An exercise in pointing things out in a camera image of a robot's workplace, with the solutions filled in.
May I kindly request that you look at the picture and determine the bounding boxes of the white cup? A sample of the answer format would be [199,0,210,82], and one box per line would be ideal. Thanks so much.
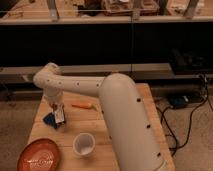
[73,133,95,157]

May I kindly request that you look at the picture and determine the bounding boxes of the black cable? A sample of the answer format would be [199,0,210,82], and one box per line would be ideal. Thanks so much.
[156,74,213,158]

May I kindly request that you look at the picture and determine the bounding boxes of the red plate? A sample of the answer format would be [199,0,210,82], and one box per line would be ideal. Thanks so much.
[17,138,60,171]

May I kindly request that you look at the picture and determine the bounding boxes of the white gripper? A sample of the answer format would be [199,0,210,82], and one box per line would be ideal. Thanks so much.
[44,90,65,115]

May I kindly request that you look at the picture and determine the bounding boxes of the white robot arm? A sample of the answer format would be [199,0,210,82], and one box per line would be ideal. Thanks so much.
[33,63,168,171]

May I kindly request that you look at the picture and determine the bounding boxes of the black power adapter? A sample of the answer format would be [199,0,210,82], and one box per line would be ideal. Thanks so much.
[168,96,188,109]

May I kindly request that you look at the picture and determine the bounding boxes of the orange carrot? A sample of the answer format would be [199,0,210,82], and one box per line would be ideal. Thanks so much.
[72,103,96,110]

